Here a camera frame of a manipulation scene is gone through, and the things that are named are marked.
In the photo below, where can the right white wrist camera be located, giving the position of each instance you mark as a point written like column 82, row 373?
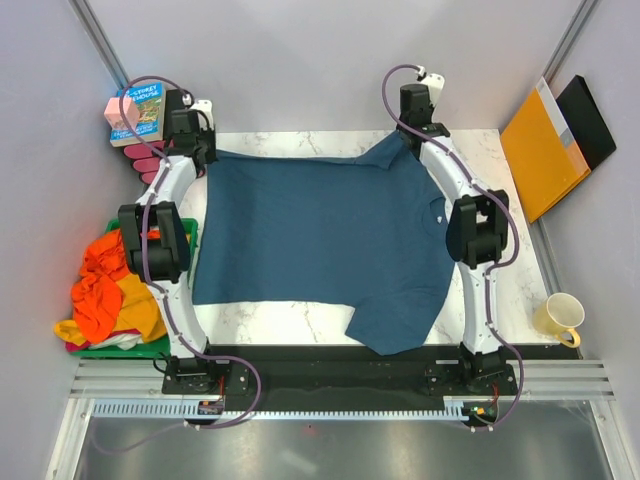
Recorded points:
column 434, row 82

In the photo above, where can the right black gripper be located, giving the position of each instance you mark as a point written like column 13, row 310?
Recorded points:
column 429, row 107

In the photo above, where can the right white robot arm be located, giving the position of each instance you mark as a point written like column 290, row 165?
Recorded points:
column 477, row 228

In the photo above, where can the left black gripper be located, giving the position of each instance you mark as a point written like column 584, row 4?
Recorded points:
column 210, row 135

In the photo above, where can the white red t shirt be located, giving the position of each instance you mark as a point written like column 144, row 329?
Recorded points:
column 122, row 341

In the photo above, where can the orange t shirt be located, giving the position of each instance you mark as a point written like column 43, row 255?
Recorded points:
column 100, row 285

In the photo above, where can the orange folder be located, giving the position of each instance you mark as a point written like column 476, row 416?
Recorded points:
column 544, row 157

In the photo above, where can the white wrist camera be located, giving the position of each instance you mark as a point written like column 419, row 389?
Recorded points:
column 204, row 111
column 434, row 82

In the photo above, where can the black folder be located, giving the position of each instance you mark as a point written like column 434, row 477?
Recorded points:
column 585, row 122

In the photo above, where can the white slotted cable duct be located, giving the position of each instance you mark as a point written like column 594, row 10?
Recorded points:
column 194, row 409

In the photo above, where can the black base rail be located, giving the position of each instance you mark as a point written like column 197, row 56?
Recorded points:
column 337, row 377

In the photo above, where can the yellow mug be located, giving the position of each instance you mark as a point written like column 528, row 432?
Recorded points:
column 559, row 317

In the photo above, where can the yellow t shirt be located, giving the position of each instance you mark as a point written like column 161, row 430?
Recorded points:
column 135, row 310

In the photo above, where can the blue storey treehouse book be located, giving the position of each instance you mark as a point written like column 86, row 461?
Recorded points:
column 144, row 108

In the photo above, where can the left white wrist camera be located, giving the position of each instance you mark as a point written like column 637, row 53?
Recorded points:
column 204, row 111

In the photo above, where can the pink cube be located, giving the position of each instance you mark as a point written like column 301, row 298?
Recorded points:
column 120, row 110

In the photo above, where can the blue t shirt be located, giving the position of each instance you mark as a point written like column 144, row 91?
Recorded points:
column 366, row 232

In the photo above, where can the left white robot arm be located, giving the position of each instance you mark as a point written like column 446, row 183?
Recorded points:
column 154, row 238

